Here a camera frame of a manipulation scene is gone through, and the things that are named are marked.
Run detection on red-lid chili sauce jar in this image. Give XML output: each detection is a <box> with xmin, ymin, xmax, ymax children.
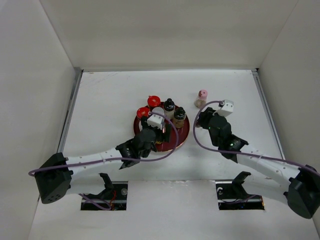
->
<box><xmin>136</xmin><ymin>106</ymin><xmax>150</xmax><ymax>120</ymax></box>

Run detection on peppercorn jar silver lid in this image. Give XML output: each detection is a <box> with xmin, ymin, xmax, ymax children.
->
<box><xmin>152</xmin><ymin>107</ymin><xmax>165</xmax><ymax>115</ymax></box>

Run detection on pink-cap spice shaker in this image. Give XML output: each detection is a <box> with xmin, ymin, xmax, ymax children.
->
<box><xmin>194</xmin><ymin>89</ymin><xmax>208</xmax><ymax>108</ymax></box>

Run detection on black-cap clear spice bottle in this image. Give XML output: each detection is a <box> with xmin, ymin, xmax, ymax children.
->
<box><xmin>163</xmin><ymin>98</ymin><xmax>176</xmax><ymax>120</ymax></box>

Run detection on small dark-cap brown spice jar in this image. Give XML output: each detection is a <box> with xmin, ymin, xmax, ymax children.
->
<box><xmin>195</xmin><ymin>120</ymin><xmax>202</xmax><ymax>128</ymax></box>

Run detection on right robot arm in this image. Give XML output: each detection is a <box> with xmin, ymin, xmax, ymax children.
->
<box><xmin>193</xmin><ymin>107</ymin><xmax>320</xmax><ymax>219</ymax></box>

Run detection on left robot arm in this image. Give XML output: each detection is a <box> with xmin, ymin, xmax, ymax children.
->
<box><xmin>29</xmin><ymin>113</ymin><xmax>176</xmax><ymax>204</ymax></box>

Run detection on round red lacquer tray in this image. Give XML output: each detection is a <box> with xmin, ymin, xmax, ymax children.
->
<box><xmin>133</xmin><ymin>115</ymin><xmax>191</xmax><ymax>152</ymax></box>

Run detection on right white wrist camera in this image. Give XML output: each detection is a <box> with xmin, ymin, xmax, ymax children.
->
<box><xmin>216</xmin><ymin>99</ymin><xmax>234</xmax><ymax>118</ymax></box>

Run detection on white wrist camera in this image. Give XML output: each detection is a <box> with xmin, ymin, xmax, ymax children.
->
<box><xmin>146</xmin><ymin>112</ymin><xmax>165</xmax><ymax>130</ymax></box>
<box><xmin>216</xmin><ymin>99</ymin><xmax>234</xmax><ymax>118</ymax></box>

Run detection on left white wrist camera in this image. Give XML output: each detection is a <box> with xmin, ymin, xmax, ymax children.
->
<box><xmin>146</xmin><ymin>112</ymin><xmax>165</xmax><ymax>130</ymax></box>

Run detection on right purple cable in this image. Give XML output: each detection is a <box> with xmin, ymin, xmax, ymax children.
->
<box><xmin>192</xmin><ymin>100</ymin><xmax>320</xmax><ymax>173</ymax></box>

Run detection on purple cable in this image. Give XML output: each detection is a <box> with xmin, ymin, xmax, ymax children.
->
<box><xmin>192</xmin><ymin>100</ymin><xmax>320</xmax><ymax>173</ymax></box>
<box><xmin>28</xmin><ymin>111</ymin><xmax>180</xmax><ymax>210</ymax></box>

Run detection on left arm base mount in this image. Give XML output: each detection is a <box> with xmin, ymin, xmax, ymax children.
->
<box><xmin>80</xmin><ymin>173</ymin><xmax>129</xmax><ymax>211</ymax></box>

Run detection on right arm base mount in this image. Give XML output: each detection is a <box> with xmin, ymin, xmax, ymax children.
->
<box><xmin>215</xmin><ymin>171</ymin><xmax>265</xmax><ymax>211</ymax></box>

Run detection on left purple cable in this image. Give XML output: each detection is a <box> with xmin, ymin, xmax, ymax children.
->
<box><xmin>28</xmin><ymin>111</ymin><xmax>180</xmax><ymax>210</ymax></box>

